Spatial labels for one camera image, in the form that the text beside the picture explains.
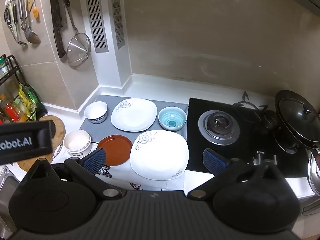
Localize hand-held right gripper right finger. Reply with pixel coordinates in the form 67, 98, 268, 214
187, 149, 284, 201

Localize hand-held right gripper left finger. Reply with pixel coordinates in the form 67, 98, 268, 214
24, 148, 127, 202

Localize brown round plate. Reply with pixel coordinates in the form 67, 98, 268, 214
96, 135, 133, 166

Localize white bowl with label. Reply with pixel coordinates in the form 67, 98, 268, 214
63, 130, 92, 159

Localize white bowl with blue rim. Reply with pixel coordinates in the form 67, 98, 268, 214
84, 101, 108, 124

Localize white square flower plate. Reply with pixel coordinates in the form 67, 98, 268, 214
110, 98, 158, 132
129, 130, 189, 181

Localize black gas stove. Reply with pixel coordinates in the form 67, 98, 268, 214
186, 97, 311, 173

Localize red capped bottle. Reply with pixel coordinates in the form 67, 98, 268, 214
4, 102, 21, 122

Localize wooden cutting board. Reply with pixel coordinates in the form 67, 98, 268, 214
16, 115, 66, 172

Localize yellow green packets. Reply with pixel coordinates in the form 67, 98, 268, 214
17, 84, 42, 120

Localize stainless steel sink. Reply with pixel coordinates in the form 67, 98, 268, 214
0, 164, 21, 240

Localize blue spiral bowl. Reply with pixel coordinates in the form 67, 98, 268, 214
158, 106, 188, 131

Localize grey mat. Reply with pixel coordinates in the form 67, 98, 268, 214
79, 94, 188, 146

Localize black pan support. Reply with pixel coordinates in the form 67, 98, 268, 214
234, 91, 278, 135

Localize green capped bottle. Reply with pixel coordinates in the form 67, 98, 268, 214
0, 54, 8, 79

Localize black wok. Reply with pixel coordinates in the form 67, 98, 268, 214
273, 90, 320, 153

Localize glass wok lid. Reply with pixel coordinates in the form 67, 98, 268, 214
278, 97, 320, 133

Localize stainless steel pot lid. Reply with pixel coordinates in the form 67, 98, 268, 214
307, 149, 320, 197

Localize metal ladle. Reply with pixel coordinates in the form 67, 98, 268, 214
23, 0, 41, 44

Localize metal mesh strainer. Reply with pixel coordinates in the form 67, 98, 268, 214
61, 0, 92, 69

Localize metal spoon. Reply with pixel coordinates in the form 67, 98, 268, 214
13, 0, 28, 46

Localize dark cleaver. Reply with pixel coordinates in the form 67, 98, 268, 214
49, 0, 68, 59

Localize grey vent grille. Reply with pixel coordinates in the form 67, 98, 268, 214
85, 0, 109, 53

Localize black wire rack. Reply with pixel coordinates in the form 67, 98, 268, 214
0, 55, 48, 123

